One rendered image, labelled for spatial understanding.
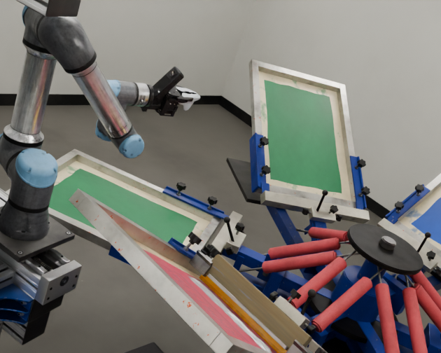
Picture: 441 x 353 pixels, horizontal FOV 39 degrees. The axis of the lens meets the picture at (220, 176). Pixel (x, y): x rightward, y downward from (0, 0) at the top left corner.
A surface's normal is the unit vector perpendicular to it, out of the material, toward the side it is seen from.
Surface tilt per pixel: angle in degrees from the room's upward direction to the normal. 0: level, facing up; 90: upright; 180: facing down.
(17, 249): 0
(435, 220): 32
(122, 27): 90
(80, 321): 0
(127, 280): 0
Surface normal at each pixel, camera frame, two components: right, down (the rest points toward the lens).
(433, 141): -0.68, 0.09
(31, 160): 0.40, -0.77
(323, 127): 0.40, -0.46
